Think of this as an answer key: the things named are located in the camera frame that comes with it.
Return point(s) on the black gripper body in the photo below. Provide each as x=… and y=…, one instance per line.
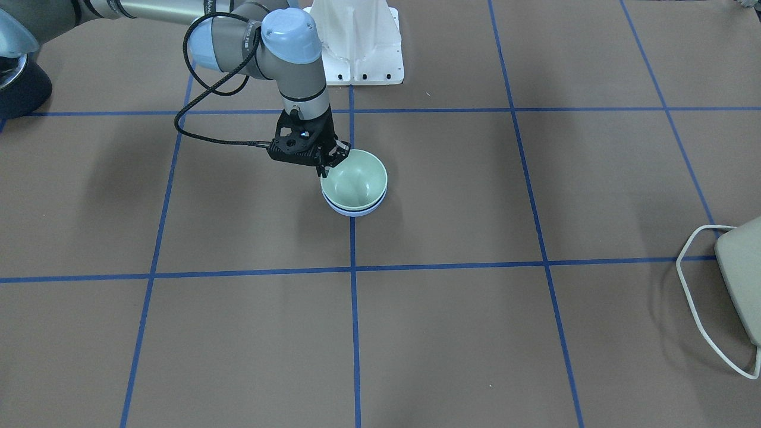
x=325, y=135

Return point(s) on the blue saucepan with glass lid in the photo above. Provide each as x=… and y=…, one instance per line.
x=25, y=86

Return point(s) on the blue bowl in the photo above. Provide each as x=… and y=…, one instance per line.
x=354, y=212

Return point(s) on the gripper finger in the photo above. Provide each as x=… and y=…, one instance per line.
x=340, y=151
x=325, y=162

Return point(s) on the green bowl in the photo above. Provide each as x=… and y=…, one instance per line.
x=357, y=181

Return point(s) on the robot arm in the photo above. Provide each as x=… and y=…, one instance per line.
x=267, y=40

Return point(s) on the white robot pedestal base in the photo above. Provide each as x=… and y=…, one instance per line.
x=361, y=42

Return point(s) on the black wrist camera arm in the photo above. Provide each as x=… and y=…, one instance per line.
x=293, y=150

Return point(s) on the cream toaster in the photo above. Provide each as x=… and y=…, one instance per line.
x=738, y=256

